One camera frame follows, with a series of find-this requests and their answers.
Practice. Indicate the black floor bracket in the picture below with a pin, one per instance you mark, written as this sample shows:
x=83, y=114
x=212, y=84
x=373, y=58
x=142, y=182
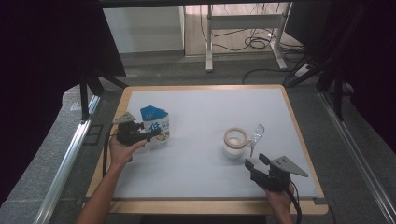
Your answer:
x=93, y=134

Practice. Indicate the person's left hand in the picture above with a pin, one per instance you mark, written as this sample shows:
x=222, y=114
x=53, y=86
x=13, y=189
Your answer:
x=120, y=154

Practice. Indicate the white and blue salt bag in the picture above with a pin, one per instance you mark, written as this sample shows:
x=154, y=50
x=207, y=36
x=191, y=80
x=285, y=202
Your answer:
x=157, y=119

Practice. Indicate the black metal stand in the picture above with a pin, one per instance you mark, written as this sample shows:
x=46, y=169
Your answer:
x=337, y=93

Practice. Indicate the person's right hand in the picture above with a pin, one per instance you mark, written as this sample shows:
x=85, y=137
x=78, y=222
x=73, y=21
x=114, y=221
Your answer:
x=281, y=200

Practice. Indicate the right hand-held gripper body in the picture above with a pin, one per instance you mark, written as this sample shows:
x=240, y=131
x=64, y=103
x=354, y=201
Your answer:
x=277, y=180

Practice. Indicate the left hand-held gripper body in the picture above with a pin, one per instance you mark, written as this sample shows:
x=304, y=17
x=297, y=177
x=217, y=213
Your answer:
x=129, y=133

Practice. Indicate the white metal desk frame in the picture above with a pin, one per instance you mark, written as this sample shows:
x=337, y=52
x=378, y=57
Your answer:
x=246, y=21

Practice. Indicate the aluminium floor rail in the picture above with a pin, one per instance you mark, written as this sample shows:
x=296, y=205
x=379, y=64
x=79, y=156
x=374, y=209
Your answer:
x=65, y=168
x=358, y=152

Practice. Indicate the glass jar with wooden rim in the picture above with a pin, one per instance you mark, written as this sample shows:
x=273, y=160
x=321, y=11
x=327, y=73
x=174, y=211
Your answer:
x=233, y=151

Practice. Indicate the black tripod stand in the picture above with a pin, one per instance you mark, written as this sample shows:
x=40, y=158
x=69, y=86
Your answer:
x=88, y=84

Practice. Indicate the white table mat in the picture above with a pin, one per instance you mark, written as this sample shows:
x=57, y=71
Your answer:
x=193, y=174

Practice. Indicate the black curtain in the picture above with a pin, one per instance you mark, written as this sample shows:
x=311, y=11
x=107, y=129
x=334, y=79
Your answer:
x=373, y=62
x=40, y=77

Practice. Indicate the white cabinet panel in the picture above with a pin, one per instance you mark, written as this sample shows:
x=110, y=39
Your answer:
x=143, y=29

